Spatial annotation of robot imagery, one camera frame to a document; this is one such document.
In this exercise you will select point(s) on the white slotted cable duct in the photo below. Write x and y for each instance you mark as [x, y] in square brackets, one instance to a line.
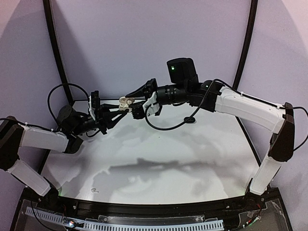
[112, 223]

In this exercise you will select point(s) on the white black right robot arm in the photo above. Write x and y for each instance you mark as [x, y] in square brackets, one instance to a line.
[217, 96]

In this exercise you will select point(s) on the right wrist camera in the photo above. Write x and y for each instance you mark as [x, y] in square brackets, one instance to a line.
[146, 108]

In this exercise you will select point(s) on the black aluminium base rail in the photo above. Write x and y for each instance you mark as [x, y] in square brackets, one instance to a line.
[228, 209]

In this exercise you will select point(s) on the small green circuit board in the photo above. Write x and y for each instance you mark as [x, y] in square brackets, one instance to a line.
[69, 223]

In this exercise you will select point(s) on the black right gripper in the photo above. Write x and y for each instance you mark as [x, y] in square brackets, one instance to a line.
[149, 91]

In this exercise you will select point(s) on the black frame post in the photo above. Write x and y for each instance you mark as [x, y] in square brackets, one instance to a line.
[53, 40]
[246, 43]

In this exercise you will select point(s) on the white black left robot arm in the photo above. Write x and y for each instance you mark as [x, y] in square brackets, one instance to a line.
[14, 135]

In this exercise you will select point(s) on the black right frame post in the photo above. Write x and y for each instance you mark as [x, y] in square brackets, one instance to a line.
[246, 43]

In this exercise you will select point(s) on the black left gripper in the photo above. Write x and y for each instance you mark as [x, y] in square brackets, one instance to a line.
[99, 113]

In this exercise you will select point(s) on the black left frame post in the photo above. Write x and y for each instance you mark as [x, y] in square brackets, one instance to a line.
[53, 40]

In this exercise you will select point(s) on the black earbud charging case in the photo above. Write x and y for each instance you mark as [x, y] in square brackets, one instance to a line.
[189, 120]

